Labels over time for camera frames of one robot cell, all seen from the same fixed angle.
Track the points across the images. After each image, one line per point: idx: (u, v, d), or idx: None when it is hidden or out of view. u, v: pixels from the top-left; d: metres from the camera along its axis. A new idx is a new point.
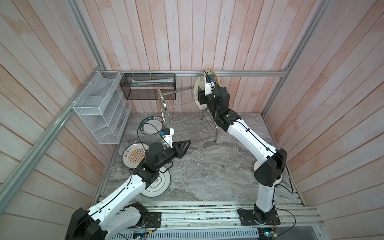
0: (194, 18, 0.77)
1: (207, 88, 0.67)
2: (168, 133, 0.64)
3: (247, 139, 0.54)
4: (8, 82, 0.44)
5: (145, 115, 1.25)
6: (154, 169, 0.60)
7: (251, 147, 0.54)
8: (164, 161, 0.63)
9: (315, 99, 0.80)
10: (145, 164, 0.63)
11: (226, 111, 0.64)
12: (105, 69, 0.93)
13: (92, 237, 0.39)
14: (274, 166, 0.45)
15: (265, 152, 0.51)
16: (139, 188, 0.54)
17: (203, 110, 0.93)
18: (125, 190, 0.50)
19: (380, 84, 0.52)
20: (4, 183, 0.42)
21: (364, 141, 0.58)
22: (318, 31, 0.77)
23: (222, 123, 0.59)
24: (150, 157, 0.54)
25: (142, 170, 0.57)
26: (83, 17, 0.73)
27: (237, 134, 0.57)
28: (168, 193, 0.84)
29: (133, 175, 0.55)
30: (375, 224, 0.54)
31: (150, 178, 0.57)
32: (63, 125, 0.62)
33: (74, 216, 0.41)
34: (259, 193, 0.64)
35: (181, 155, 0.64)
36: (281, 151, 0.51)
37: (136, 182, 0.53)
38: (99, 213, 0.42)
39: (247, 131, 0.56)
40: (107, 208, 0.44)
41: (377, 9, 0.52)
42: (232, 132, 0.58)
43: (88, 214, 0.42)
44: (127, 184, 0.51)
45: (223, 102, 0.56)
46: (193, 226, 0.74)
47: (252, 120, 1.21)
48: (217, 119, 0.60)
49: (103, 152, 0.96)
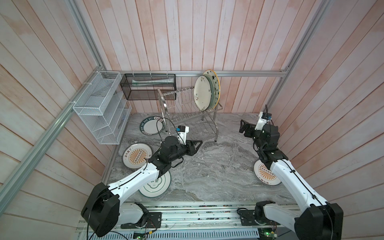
0: (194, 18, 0.77)
1: (260, 123, 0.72)
2: (183, 130, 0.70)
3: (291, 181, 0.49)
4: (8, 81, 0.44)
5: (145, 115, 1.25)
6: (166, 160, 0.63)
7: (292, 190, 0.48)
8: (176, 154, 0.66)
9: (315, 99, 0.80)
10: (159, 155, 0.65)
11: (273, 149, 0.63)
12: (105, 69, 0.93)
13: (110, 209, 0.41)
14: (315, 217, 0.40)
15: (309, 199, 0.43)
16: (153, 175, 0.56)
17: (203, 111, 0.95)
18: (141, 173, 0.53)
19: (380, 84, 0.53)
20: (4, 182, 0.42)
21: (364, 141, 0.58)
22: (319, 30, 0.77)
23: (265, 159, 0.59)
24: (165, 148, 0.59)
25: (156, 160, 0.61)
26: (83, 16, 0.73)
27: (280, 172, 0.54)
28: (168, 193, 0.84)
29: (148, 163, 0.58)
30: (375, 223, 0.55)
31: (162, 168, 0.60)
32: (63, 125, 0.62)
33: (95, 189, 0.43)
34: (281, 215, 0.56)
35: (192, 153, 0.68)
36: (334, 206, 0.41)
37: (151, 168, 0.56)
38: (118, 189, 0.45)
39: (291, 173, 0.51)
40: (125, 186, 0.47)
41: (377, 9, 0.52)
42: (274, 170, 0.56)
43: (109, 188, 0.45)
44: (142, 168, 0.55)
45: (270, 138, 0.58)
46: (193, 226, 0.74)
47: (252, 120, 1.21)
48: (259, 153, 0.62)
49: (103, 151, 0.96)
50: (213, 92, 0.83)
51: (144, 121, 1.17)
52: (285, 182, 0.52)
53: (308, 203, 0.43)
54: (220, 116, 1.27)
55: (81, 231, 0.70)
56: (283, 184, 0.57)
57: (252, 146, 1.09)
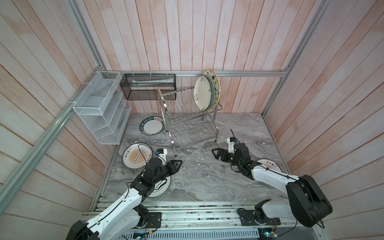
0: (194, 18, 0.77)
1: (230, 146, 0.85)
2: (162, 151, 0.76)
3: (268, 175, 0.57)
4: (8, 81, 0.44)
5: (145, 115, 1.25)
6: (150, 182, 0.63)
7: (272, 183, 0.56)
8: (159, 176, 0.68)
9: (315, 99, 0.80)
10: (142, 178, 0.65)
11: (249, 160, 0.72)
12: (105, 69, 0.93)
13: None
14: (299, 190, 0.45)
15: (286, 180, 0.50)
16: (136, 201, 0.56)
17: (203, 111, 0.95)
18: (122, 203, 0.52)
19: (380, 84, 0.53)
20: (4, 182, 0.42)
21: (363, 141, 0.58)
22: (319, 31, 0.77)
23: (246, 173, 0.67)
24: (148, 169, 0.60)
25: (138, 183, 0.60)
26: (83, 16, 0.73)
27: (260, 174, 0.61)
28: (168, 193, 0.84)
29: (129, 189, 0.57)
30: (375, 224, 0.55)
31: (145, 191, 0.59)
32: (63, 125, 0.62)
33: (72, 228, 0.42)
34: (277, 206, 0.58)
35: (174, 171, 0.71)
36: (305, 177, 0.47)
37: (134, 194, 0.56)
38: (97, 225, 0.44)
39: (265, 169, 0.60)
40: (105, 220, 0.46)
41: (377, 9, 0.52)
42: (255, 176, 0.64)
43: (87, 226, 0.43)
44: (124, 196, 0.54)
45: (243, 153, 0.69)
46: (193, 226, 0.74)
47: (252, 120, 1.21)
48: (240, 169, 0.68)
49: (103, 151, 0.96)
50: (213, 93, 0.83)
51: (144, 121, 1.17)
52: (263, 180, 0.60)
53: (285, 182, 0.49)
54: (220, 116, 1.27)
55: None
56: (266, 183, 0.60)
57: (252, 146, 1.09)
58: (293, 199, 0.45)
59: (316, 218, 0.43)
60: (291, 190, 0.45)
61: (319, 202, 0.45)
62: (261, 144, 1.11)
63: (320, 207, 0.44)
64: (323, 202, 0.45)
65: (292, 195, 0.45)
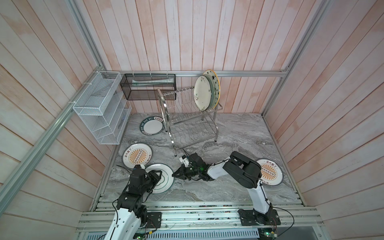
0: (193, 17, 0.77)
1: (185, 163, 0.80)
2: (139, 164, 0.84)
3: (216, 169, 0.69)
4: (8, 82, 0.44)
5: (145, 115, 1.25)
6: (138, 192, 0.63)
7: (222, 172, 0.66)
8: (145, 185, 0.69)
9: (315, 98, 0.81)
10: (128, 193, 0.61)
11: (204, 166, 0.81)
12: (105, 69, 0.93)
13: None
14: (231, 165, 0.57)
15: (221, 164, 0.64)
16: (129, 219, 0.55)
17: (203, 110, 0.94)
18: (116, 228, 0.50)
19: (380, 84, 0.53)
20: (4, 182, 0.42)
21: (363, 141, 0.58)
22: (319, 30, 0.77)
23: (207, 178, 0.76)
24: (134, 179, 0.62)
25: (125, 200, 0.58)
26: (83, 16, 0.73)
27: (215, 173, 0.72)
28: (169, 193, 0.84)
29: (118, 211, 0.54)
30: (376, 224, 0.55)
31: (135, 203, 0.58)
32: (63, 124, 0.62)
33: None
34: (252, 197, 0.64)
35: (157, 178, 0.73)
36: (235, 153, 0.60)
37: (124, 215, 0.54)
38: None
39: (214, 165, 0.71)
40: None
41: (377, 9, 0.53)
42: (213, 175, 0.73)
43: None
44: (115, 221, 0.52)
45: (198, 163, 0.78)
46: (193, 226, 0.74)
47: (252, 120, 1.21)
48: (201, 176, 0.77)
49: (103, 152, 0.96)
50: (213, 93, 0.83)
51: (144, 121, 1.17)
52: (215, 175, 0.72)
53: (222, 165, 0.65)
54: (220, 117, 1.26)
55: (81, 231, 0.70)
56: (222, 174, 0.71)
57: (252, 146, 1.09)
58: (234, 175, 0.57)
59: (252, 178, 0.54)
60: (227, 169, 0.57)
61: (250, 164, 0.57)
62: (261, 144, 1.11)
63: (251, 167, 0.56)
64: (252, 163, 0.58)
65: (231, 172, 0.57)
